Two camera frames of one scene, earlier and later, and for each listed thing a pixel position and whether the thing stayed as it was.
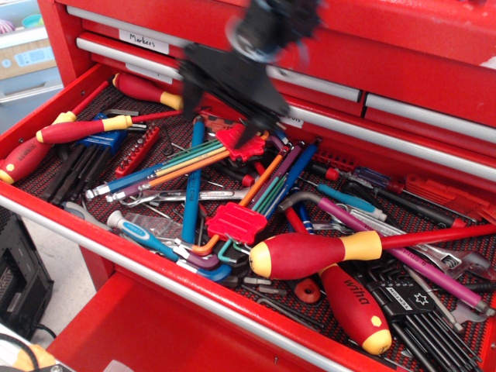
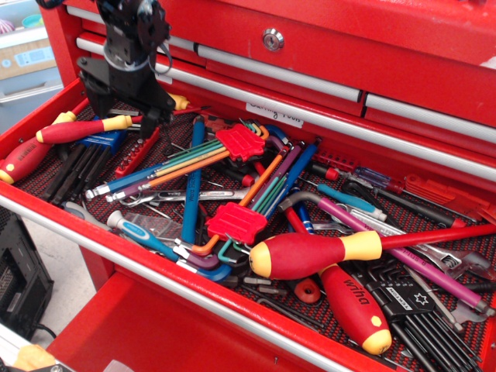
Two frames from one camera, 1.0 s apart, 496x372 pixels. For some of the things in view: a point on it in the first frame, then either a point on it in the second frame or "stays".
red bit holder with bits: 137,151 stays
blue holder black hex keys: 76,176 stays
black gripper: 235,77 → 138,86
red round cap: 307,291 stays
